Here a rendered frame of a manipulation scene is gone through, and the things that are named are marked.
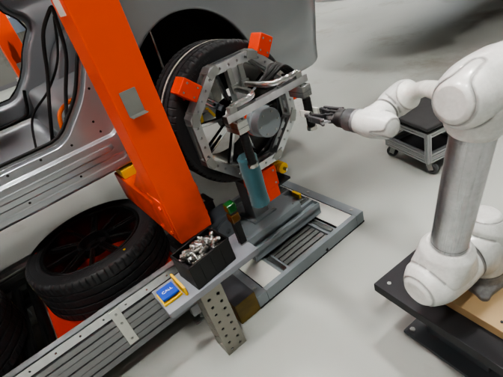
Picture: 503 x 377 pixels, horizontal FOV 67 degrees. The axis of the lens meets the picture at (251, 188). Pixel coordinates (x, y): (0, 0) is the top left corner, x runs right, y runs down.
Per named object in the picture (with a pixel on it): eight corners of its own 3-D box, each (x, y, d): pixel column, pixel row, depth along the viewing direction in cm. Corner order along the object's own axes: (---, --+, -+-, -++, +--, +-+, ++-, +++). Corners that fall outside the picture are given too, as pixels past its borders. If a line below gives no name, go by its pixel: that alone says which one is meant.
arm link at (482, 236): (519, 261, 125) (528, 209, 114) (484, 291, 119) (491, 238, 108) (471, 239, 138) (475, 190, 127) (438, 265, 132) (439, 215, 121)
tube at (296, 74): (272, 73, 171) (266, 50, 165) (302, 76, 156) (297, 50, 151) (242, 89, 163) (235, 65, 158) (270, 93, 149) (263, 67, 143)
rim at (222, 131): (264, 121, 216) (227, 37, 187) (292, 128, 198) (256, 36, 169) (197, 176, 199) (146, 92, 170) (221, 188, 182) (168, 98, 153)
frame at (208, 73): (295, 141, 199) (270, 35, 171) (304, 143, 194) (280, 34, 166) (212, 194, 177) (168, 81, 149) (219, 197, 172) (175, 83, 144)
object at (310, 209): (281, 195, 250) (278, 183, 245) (321, 213, 223) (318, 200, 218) (221, 237, 230) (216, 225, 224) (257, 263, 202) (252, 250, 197)
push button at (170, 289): (172, 284, 150) (171, 280, 149) (180, 293, 145) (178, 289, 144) (157, 295, 148) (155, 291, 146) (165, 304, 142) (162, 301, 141)
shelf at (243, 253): (236, 237, 170) (234, 232, 169) (260, 253, 158) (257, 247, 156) (153, 297, 153) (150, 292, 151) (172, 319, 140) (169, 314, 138)
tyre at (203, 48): (278, 125, 223) (233, 13, 185) (307, 132, 205) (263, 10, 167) (193, 195, 201) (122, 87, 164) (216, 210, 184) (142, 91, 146)
